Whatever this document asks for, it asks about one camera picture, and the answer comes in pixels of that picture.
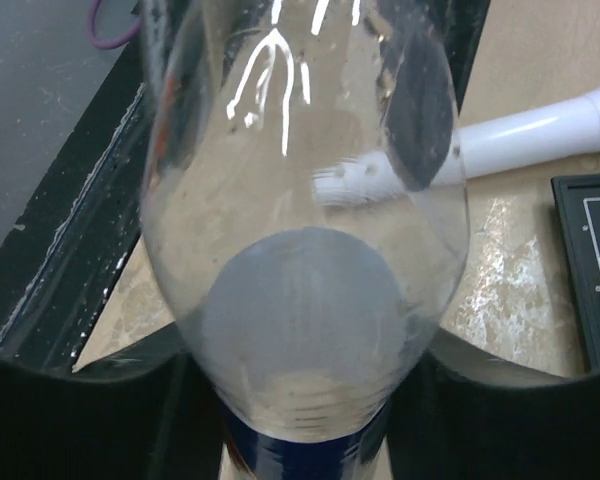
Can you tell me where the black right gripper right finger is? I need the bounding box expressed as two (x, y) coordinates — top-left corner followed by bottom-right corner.
(388, 329), (600, 479)

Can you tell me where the black and silver chessboard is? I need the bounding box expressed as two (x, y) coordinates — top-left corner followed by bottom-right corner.
(551, 174), (600, 371)

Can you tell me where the white toy microphone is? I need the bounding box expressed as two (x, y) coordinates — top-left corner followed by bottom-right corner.
(313, 87), (600, 207)

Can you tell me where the Pepsi labelled bottle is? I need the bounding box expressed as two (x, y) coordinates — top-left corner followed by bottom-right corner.
(141, 1), (469, 479)

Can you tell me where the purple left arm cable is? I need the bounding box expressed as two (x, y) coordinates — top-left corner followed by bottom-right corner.
(88, 0), (144, 50)

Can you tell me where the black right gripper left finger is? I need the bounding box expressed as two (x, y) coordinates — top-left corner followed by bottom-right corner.
(0, 354), (222, 479)

